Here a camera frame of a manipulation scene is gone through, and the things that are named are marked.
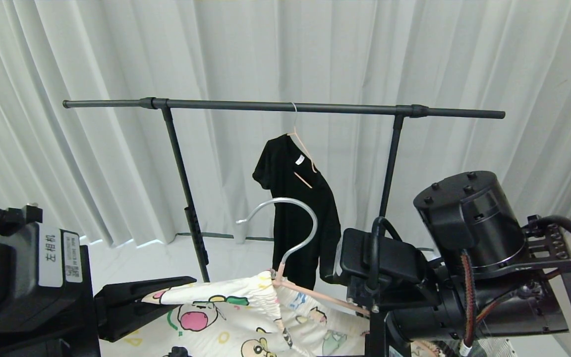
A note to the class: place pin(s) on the black clothes rack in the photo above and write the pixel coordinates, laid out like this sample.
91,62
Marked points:
265,105

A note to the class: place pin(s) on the pink clothes hanger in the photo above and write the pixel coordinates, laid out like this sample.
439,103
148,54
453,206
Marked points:
310,218
301,141

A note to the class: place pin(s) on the black garment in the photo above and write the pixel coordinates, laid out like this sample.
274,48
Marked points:
295,223

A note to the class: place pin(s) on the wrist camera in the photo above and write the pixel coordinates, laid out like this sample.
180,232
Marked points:
394,258
13,277

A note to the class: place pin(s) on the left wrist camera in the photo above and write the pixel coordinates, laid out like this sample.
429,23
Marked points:
13,277

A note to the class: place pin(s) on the white laundry basket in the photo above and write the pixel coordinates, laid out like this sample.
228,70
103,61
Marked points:
493,348

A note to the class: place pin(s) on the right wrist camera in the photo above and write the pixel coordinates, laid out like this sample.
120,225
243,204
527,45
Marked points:
394,258

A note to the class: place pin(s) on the cream printed garment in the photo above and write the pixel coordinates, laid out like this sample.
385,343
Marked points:
246,317

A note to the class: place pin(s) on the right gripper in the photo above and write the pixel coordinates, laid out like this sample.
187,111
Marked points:
503,307

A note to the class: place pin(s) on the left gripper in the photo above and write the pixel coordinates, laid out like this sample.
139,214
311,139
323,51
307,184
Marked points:
94,327

